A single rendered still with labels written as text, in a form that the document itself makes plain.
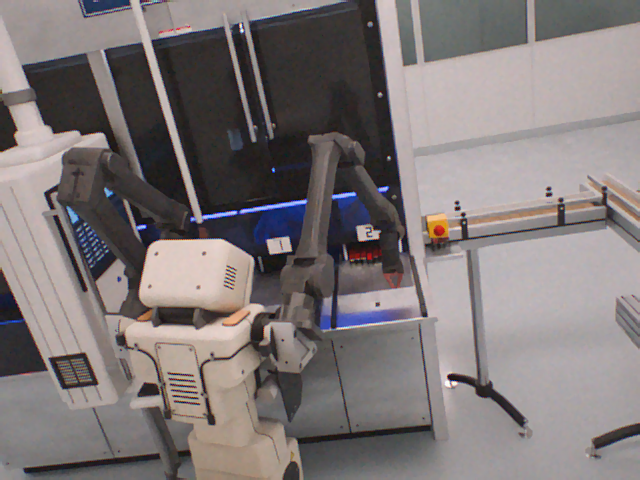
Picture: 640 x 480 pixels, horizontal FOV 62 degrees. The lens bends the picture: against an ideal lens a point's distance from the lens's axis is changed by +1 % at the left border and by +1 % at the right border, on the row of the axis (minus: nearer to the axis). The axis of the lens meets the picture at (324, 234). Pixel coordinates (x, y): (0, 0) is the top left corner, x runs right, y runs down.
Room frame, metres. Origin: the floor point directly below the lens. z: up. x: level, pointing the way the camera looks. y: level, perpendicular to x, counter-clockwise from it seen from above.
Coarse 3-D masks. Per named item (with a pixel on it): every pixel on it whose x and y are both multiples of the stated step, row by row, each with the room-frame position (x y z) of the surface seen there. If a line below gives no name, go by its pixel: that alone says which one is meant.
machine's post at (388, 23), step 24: (384, 0) 1.79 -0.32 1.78; (384, 24) 1.79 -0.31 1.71; (384, 48) 1.79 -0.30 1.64; (384, 72) 1.85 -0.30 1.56; (408, 120) 1.79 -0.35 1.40; (408, 144) 1.79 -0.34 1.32; (408, 168) 1.79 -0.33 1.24; (408, 192) 1.79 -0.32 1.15; (408, 216) 1.79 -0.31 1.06; (408, 240) 1.79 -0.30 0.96; (432, 336) 1.79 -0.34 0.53; (432, 360) 1.79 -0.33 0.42; (432, 384) 1.79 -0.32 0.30; (432, 408) 1.79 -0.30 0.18
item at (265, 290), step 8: (256, 272) 1.92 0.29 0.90; (264, 272) 1.94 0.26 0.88; (272, 272) 1.92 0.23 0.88; (280, 272) 1.91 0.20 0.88; (256, 280) 1.88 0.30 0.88; (264, 280) 1.87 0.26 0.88; (272, 280) 1.85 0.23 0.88; (256, 288) 1.81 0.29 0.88; (264, 288) 1.80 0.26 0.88; (272, 288) 1.79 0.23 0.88; (280, 288) 1.77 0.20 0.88; (256, 296) 1.75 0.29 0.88; (264, 296) 1.74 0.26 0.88; (272, 296) 1.72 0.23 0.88; (280, 296) 1.71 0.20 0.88; (264, 304) 1.68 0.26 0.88; (272, 304) 1.66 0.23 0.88; (280, 304) 1.59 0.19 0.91; (272, 312) 1.60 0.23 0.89
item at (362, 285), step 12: (348, 264) 1.86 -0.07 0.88; (408, 264) 1.76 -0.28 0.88; (348, 276) 1.76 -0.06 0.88; (360, 276) 1.74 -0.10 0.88; (372, 276) 1.72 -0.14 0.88; (396, 276) 1.69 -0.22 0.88; (408, 276) 1.67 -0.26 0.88; (348, 288) 1.67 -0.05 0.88; (360, 288) 1.65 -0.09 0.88; (372, 288) 1.64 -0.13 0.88; (384, 288) 1.62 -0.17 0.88; (396, 288) 1.54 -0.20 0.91; (408, 288) 1.54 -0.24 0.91; (348, 300) 1.56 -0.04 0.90; (360, 300) 1.56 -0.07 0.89; (372, 300) 1.55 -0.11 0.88
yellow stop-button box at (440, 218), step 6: (426, 216) 1.83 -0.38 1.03; (432, 216) 1.81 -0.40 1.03; (438, 216) 1.80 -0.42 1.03; (444, 216) 1.79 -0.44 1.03; (426, 222) 1.83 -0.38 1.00; (432, 222) 1.77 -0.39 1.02; (438, 222) 1.77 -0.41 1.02; (444, 222) 1.77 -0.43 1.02; (432, 228) 1.77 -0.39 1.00; (432, 234) 1.78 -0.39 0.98; (444, 234) 1.77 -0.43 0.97
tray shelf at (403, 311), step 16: (416, 288) 1.58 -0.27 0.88; (352, 304) 1.56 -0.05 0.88; (368, 304) 1.54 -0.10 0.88; (384, 304) 1.52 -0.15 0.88; (400, 304) 1.50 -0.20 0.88; (416, 304) 1.48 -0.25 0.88; (432, 304) 1.46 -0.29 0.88; (320, 320) 1.50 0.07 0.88; (352, 320) 1.46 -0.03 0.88; (368, 320) 1.44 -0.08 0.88; (384, 320) 1.42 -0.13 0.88; (400, 320) 1.41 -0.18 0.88; (416, 320) 1.40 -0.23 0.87; (432, 320) 1.39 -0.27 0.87
